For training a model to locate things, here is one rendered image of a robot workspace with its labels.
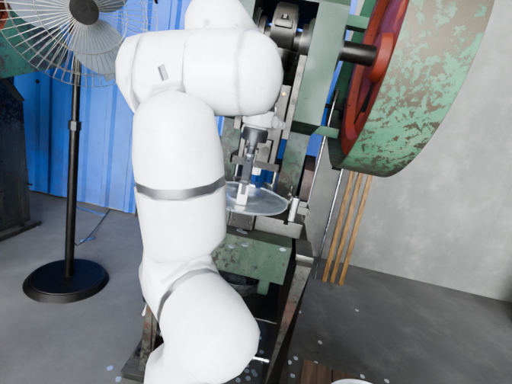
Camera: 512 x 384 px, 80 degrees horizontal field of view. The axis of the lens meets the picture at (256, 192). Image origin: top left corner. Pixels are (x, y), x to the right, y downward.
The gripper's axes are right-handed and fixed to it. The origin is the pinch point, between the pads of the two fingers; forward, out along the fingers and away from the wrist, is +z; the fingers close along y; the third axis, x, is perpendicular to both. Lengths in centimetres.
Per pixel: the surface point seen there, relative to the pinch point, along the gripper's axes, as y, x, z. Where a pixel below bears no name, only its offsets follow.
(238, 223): -13.1, -0.6, 15.2
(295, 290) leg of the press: -0.8, 23.5, 29.0
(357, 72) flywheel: -59, 35, -51
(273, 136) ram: -22.3, 4.9, -17.4
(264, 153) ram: -18.1, 3.4, -11.1
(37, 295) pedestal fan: -29, -89, 80
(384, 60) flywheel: -22, 36, -49
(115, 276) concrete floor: -59, -66, 82
